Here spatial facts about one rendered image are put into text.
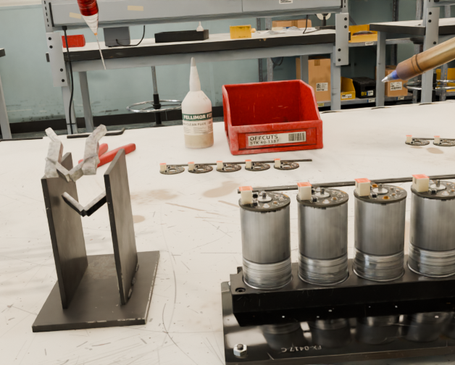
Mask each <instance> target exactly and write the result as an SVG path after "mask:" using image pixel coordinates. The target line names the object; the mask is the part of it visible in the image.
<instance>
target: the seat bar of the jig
mask: <svg viewBox="0 0 455 365"><path fill-rule="evenodd" d="M230 292H231V301H232V309H233V313H240V312H250V311H269V310H280V309H299V308H309V307H320V306H339V305H349V304H360V303H379V302H389V301H409V300H419V299H429V298H449V297H455V275H453V276H450V277H428V276H424V275H421V274H417V273H415V272H413V271H412V270H410V269H409V268H408V254H405V255H404V275H403V276H402V277H401V278H399V279H397V280H392V281H387V282H377V281H371V280H366V279H363V278H361V277H359V276H357V275H355V274H354V259H348V278H347V280H345V281H344V282H342V283H339V284H337V285H312V284H309V283H307V282H304V281H303V280H301V279H300V278H299V263H298V262H292V281H291V283H290V284H288V285H286V286H285V287H282V288H278V289H274V290H260V289H256V288H251V287H249V286H248V285H246V284H245V283H244V282H243V267H237V274H230Z"/></svg>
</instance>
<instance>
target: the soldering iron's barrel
mask: <svg viewBox="0 0 455 365"><path fill-rule="evenodd" d="M454 59H455V37H454V38H452V39H449V40H447V41H445V42H443V43H441V44H439V45H437V46H434V47H432V48H431V49H428V50H427V51H423V52H422V53H420V54H416V55H414V56H413V57H411V58H409V59H407V60H405V61H403V62H401V63H399V64H398V65H397V67H396V73H397V75H398V77H399V78H400V79H401V80H409V79H411V78H413V77H416V76H418V75H422V74H424V73H426V72H427V71H429V70H432V69H434V68H436V67H439V66H441V65H442V64H445V63H447V62H450V61H452V60H454Z"/></svg>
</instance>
